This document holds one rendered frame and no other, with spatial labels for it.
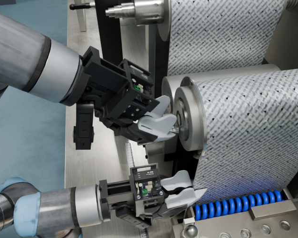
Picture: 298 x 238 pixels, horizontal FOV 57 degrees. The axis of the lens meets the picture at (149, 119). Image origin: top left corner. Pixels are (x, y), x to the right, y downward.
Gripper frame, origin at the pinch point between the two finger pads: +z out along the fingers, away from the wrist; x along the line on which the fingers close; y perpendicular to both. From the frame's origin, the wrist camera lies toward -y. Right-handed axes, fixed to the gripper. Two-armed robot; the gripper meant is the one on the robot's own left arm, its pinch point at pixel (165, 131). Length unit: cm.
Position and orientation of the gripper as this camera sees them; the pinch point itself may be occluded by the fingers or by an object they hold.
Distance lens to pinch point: 50.0
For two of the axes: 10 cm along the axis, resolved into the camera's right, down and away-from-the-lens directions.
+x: -1.9, -7.3, 6.6
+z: 7.5, 3.2, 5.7
